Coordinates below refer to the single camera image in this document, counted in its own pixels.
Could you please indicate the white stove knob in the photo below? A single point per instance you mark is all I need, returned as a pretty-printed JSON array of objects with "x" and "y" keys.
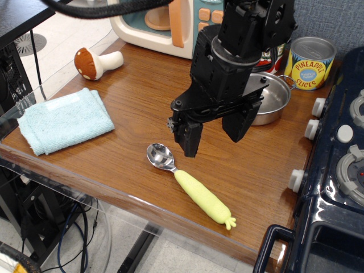
[
  {"x": 296, "y": 180},
  {"x": 318, "y": 107},
  {"x": 311, "y": 129}
]

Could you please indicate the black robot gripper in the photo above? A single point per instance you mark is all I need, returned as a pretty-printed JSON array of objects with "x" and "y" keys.
[{"x": 223, "y": 87}]

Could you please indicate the white stove knob lower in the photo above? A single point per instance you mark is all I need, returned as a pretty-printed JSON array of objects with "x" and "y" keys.
[{"x": 296, "y": 180}]

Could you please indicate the spoon with yellow handle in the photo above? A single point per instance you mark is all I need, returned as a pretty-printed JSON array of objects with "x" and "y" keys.
[{"x": 162, "y": 158}]

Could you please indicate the small steel pot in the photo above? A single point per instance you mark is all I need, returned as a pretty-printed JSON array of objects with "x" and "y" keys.
[{"x": 276, "y": 97}]

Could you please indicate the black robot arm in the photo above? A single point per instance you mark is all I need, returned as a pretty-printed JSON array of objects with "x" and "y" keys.
[{"x": 255, "y": 26}]

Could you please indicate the white stove knob upper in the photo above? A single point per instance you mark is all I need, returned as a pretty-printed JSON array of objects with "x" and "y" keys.
[{"x": 318, "y": 107}]

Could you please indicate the white stove knob middle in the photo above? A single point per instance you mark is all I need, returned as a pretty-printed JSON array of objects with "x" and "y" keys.
[{"x": 311, "y": 129}]

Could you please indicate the dark blue toy stove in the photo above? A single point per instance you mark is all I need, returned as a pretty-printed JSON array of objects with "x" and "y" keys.
[{"x": 328, "y": 232}]

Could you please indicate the pineapple slices toy can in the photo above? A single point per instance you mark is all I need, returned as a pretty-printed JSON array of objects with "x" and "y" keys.
[{"x": 309, "y": 62}]

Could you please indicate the brown plush mushroom toy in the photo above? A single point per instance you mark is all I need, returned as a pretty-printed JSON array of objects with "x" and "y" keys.
[{"x": 92, "y": 67}]

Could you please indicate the tomato sauce toy can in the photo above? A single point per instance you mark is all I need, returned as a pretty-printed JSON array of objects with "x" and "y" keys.
[{"x": 270, "y": 61}]

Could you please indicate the light blue towel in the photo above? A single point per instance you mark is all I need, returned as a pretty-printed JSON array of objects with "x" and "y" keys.
[{"x": 65, "y": 121}]

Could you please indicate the toy microwave oven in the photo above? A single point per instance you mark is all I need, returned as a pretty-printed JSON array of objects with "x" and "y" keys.
[{"x": 170, "y": 29}]

